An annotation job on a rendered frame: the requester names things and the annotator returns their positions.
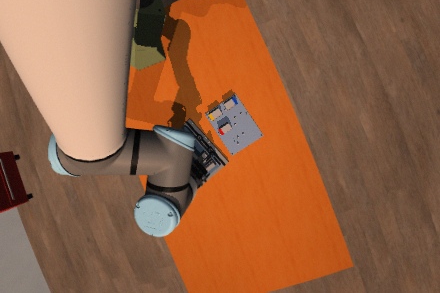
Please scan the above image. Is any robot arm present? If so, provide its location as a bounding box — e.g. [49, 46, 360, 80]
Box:
[0, 0, 197, 237]

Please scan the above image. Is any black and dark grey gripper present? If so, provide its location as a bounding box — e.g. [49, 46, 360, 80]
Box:
[190, 159, 210, 189]

